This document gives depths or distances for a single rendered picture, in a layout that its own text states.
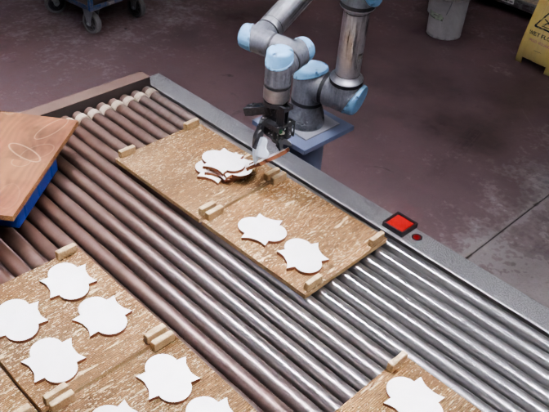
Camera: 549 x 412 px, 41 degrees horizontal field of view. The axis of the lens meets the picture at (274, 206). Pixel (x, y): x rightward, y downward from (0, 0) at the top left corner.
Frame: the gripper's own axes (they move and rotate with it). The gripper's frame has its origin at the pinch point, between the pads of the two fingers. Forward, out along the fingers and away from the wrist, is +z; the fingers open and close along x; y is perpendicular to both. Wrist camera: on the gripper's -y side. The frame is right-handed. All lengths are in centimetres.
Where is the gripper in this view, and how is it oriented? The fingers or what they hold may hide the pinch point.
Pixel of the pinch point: (266, 154)
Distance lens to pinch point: 221.9
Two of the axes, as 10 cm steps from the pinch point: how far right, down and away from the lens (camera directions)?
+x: 7.0, -4.0, 5.9
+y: 7.1, 4.7, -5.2
